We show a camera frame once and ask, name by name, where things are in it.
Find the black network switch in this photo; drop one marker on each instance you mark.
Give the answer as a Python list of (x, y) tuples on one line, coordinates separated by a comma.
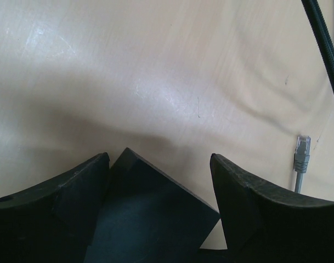
[(149, 217)]

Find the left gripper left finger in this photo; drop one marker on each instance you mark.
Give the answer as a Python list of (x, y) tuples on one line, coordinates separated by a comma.
[(54, 221)]

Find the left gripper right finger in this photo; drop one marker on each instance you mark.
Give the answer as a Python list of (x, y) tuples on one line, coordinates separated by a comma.
[(263, 222)]

